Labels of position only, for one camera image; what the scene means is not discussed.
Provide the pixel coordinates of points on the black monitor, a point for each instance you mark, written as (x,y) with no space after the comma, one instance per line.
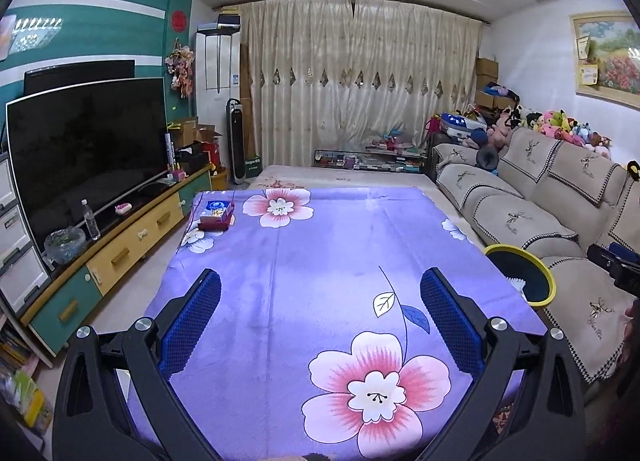
(80,76)

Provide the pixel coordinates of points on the red paper wall decoration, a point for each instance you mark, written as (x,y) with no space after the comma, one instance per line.
(179,21)

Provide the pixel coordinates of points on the small pink dish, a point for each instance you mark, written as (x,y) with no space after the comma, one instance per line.
(123,209)

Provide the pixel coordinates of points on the black and yellow plush toy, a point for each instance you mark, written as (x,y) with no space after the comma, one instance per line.
(633,169)

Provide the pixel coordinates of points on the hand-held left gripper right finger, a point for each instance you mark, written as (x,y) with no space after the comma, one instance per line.
(452,326)

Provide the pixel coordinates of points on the grey box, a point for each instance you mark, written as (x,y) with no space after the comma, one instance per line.
(228,19)

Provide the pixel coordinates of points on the white plastic drawer unit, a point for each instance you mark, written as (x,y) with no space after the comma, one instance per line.
(17,271)

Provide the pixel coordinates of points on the white standing air conditioner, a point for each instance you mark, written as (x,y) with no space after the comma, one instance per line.
(217,71)

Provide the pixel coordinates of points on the clear water bottle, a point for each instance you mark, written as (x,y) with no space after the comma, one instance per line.
(91,223)

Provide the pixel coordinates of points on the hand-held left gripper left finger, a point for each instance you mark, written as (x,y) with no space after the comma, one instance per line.
(192,321)

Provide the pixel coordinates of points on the tall white printed box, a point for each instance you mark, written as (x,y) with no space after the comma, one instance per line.
(170,151)

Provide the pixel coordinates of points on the large black television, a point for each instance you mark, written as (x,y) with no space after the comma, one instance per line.
(85,161)

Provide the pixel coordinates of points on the stack of cardboard boxes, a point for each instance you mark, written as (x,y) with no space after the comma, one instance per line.
(486,73)

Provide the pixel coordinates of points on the cartoon wall poster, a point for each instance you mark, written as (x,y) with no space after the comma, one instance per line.
(6,38)

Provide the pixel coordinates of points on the purple floral blanket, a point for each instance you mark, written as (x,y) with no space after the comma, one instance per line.
(310,266)

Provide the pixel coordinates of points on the crystal wall lamp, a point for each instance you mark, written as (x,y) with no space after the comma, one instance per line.
(35,33)

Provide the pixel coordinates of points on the black tower fan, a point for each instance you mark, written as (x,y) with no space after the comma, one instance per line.
(236,141)

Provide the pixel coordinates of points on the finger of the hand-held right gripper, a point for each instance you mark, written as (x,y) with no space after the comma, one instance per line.
(617,271)

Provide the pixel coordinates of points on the blue star-patterned bag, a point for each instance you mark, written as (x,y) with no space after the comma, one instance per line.
(460,122)

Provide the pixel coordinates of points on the artificial flower decoration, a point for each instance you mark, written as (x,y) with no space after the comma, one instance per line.
(180,71)

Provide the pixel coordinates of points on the blue snack box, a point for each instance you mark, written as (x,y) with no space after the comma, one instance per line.
(217,210)

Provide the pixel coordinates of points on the beige sofa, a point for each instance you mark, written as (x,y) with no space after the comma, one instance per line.
(515,221)

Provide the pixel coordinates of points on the green and yellow TV cabinet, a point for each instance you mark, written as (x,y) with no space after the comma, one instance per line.
(130,241)

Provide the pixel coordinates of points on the dark round cushion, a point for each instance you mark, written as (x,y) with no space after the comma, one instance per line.
(487,157)

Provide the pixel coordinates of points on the bookshelf with books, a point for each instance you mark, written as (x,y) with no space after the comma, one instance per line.
(17,356)

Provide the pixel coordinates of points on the person's right hand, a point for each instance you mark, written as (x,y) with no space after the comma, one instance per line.
(634,312)

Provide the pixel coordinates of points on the glass coffee table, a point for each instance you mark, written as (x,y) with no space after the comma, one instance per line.
(370,158)

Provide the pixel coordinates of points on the black bin with yellow rim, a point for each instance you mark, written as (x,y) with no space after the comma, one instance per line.
(530,268)

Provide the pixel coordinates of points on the framed wall painting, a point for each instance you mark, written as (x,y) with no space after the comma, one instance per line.
(612,56)

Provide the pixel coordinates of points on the pile of plush toys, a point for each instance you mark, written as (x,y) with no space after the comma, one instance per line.
(550,123)

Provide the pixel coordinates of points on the glass bowl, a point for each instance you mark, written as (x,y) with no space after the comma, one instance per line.
(65,246)

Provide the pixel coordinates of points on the red flat box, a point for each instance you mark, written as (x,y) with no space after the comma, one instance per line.
(215,226)

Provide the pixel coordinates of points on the open cardboard boxes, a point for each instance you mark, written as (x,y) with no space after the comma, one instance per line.
(192,131)

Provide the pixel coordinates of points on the beige curtain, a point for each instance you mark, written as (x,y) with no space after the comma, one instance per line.
(360,66)

